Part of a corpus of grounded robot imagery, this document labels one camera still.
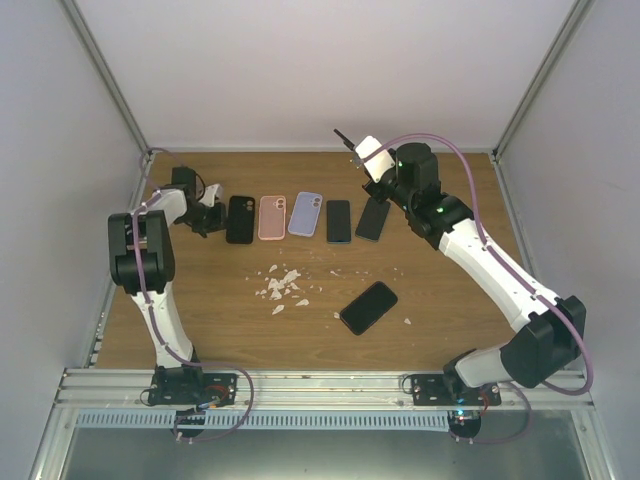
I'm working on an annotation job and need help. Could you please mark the pink phone case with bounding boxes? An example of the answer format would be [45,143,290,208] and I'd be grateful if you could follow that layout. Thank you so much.
[258,195,286,241]

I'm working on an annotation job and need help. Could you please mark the lavender phone case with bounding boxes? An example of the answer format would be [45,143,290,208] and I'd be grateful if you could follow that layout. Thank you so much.
[288,191,323,237]

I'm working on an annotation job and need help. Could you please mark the black phone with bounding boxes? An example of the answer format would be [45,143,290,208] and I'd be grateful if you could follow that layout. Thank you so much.
[333,129,355,151]
[339,281,398,336]

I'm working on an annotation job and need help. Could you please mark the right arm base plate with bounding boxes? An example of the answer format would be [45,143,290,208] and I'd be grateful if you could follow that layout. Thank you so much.
[399,370,503,444]

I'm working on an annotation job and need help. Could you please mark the black phone case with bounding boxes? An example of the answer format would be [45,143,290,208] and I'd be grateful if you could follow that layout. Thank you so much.
[225,195,255,245]

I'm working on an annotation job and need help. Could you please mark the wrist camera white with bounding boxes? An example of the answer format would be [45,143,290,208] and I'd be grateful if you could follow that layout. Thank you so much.
[354,136,395,183]
[198,183,224,207]

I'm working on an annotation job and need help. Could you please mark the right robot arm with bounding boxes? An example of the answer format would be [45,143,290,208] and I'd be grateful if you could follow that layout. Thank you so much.
[353,134,589,405]

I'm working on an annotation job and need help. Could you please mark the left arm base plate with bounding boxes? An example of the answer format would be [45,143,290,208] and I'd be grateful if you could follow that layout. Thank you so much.
[139,366,238,441]

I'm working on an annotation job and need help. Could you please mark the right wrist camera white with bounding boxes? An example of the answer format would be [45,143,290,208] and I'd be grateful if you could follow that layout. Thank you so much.
[354,136,395,183]

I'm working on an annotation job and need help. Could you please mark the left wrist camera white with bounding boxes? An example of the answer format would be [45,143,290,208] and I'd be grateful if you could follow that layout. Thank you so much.
[198,183,224,207]

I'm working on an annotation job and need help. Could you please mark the grey slotted cable duct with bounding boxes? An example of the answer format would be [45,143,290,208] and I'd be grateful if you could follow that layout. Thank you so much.
[76,409,449,432]

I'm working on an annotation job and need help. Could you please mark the aluminium rail frame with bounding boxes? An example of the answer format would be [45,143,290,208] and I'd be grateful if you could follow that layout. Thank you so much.
[30,368,618,479]

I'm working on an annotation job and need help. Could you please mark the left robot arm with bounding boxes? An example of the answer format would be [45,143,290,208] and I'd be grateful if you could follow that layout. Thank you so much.
[107,167,226,404]

